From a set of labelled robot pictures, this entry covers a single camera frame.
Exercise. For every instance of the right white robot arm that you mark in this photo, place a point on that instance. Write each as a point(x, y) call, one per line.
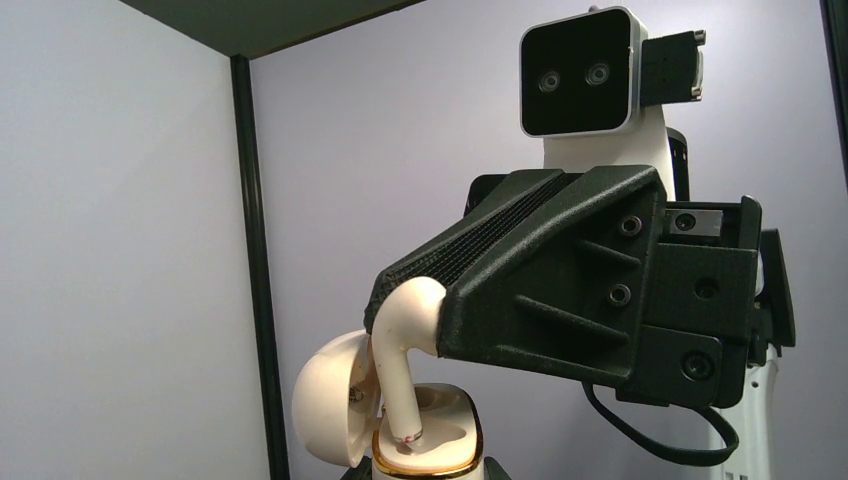
point(734, 441)

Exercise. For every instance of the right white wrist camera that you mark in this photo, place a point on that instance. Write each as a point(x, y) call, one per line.
point(593, 88)

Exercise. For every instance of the black right frame post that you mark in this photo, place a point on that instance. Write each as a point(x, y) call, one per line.
point(258, 266)

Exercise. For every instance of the white square charging case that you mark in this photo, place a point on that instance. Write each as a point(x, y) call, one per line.
point(341, 417)

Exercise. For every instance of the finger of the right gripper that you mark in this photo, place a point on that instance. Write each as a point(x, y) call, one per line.
point(496, 205)

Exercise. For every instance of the white stem earbud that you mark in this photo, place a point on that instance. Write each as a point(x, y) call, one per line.
point(407, 319)

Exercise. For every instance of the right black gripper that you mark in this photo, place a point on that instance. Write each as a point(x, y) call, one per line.
point(607, 282)

